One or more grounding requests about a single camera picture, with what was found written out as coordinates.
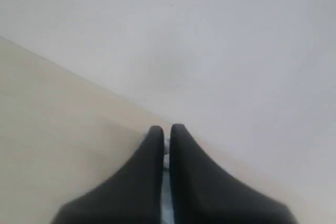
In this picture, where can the light blue terry towel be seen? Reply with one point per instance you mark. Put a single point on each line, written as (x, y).
(167, 213)

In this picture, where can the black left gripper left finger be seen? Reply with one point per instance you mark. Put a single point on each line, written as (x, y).
(131, 195)

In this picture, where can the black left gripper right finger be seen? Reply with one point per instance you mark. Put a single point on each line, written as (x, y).
(202, 192)

